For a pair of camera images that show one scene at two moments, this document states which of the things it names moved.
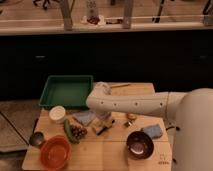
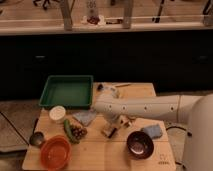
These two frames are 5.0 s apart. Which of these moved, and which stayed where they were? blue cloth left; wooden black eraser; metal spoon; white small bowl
Moved: wooden black eraser
Stayed: metal spoon; blue cloth left; white small bowl
